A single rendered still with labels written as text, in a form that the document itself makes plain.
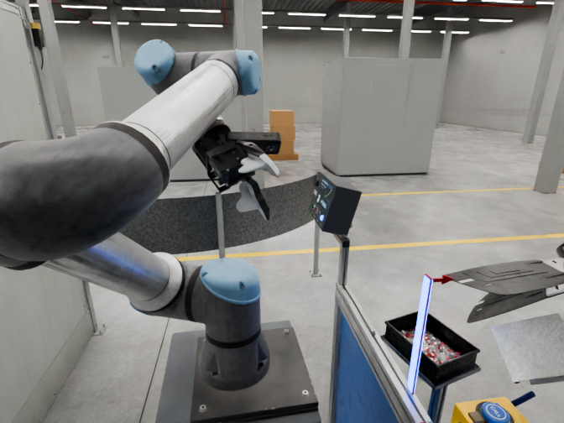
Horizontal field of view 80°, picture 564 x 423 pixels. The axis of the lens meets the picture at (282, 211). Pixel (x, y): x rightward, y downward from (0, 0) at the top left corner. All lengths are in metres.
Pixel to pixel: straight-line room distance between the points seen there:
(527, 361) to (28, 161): 1.04
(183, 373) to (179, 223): 1.60
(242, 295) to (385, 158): 6.75
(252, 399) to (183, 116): 0.53
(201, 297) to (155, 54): 0.45
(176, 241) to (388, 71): 5.65
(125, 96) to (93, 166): 6.47
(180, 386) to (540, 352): 0.83
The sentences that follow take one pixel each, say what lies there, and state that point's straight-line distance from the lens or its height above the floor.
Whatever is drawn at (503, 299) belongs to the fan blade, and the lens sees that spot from 1.22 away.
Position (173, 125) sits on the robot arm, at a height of 1.54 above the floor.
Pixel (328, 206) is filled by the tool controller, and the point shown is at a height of 1.17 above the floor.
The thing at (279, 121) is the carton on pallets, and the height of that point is 0.98.
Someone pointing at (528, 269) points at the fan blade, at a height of 1.18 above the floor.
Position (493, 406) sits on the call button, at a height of 1.08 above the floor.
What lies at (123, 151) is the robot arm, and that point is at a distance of 0.36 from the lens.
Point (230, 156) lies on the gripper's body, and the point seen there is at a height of 1.46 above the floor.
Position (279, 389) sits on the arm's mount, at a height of 1.02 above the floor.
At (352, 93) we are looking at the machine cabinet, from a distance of 6.90.
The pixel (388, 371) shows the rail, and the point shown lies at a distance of 1.06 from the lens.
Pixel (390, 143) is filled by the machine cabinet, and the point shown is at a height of 0.68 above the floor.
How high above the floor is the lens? 1.57
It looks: 19 degrees down
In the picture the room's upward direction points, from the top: straight up
